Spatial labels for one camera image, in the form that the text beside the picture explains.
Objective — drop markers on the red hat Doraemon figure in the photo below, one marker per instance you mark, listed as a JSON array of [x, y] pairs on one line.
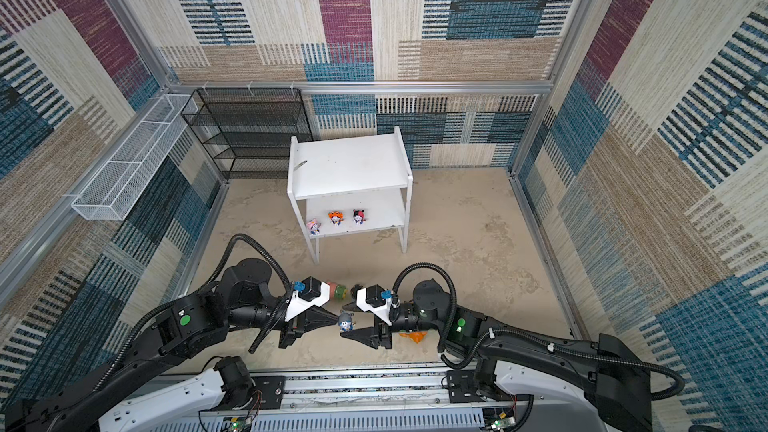
[[359, 216]]

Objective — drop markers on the orange yellow Pokemon figure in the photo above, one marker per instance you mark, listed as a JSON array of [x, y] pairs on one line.
[[416, 336]]

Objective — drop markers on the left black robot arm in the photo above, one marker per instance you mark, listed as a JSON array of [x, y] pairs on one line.
[[247, 290]]

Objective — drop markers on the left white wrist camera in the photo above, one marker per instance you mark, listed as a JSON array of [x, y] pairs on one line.
[[310, 292]]

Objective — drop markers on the aluminium mounting rail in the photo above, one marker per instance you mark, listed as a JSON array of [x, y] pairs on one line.
[[406, 397]]

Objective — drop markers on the orange crab hood Doraemon figure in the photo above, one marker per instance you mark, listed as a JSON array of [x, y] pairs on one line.
[[336, 217]]

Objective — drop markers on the grey hood Doraemon figure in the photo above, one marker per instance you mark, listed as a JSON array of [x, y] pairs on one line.
[[345, 322]]

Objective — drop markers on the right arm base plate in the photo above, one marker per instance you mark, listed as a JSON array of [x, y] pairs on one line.
[[463, 386]]

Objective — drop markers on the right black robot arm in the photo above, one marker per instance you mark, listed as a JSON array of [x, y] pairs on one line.
[[603, 376]]

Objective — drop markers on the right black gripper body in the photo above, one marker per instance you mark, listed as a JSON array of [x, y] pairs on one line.
[[386, 330]]

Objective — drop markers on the pink green cactus figure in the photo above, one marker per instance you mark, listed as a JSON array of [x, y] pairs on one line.
[[338, 292]]

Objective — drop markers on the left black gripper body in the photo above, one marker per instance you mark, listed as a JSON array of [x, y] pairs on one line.
[[288, 330]]

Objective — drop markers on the white wire mesh basket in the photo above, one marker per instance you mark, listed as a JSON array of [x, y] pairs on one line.
[[114, 190]]

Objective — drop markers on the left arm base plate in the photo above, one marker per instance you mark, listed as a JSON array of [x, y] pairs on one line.
[[266, 393]]

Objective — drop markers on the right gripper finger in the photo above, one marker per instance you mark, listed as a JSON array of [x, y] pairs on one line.
[[364, 308], [364, 336]]

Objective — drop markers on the white two-tier shelf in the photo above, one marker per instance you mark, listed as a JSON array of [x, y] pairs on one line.
[[368, 172]]

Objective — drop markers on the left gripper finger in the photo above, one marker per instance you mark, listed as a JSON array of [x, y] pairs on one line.
[[320, 315], [310, 325]]

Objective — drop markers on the black wire mesh rack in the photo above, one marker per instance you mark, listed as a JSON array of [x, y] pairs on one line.
[[248, 132]]

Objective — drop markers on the black blue Luxray figure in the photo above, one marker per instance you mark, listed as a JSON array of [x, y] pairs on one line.
[[355, 289]]

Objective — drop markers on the pink hood Doraemon figure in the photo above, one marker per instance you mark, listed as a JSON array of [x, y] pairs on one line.
[[313, 227]]

